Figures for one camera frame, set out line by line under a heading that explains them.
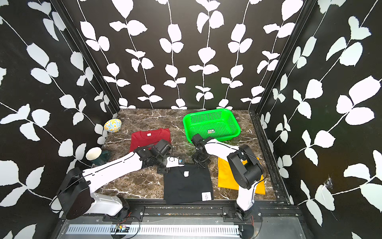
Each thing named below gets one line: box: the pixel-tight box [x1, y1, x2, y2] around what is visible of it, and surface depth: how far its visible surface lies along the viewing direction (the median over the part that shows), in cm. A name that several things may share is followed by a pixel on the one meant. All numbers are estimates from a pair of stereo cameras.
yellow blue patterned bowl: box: [103, 118, 122, 133], surface depth 110 cm
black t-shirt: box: [163, 163, 214, 205], surface depth 83 cm
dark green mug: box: [85, 146, 110, 166], surface depth 86 cm
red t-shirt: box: [129, 127, 172, 152], surface depth 106 cm
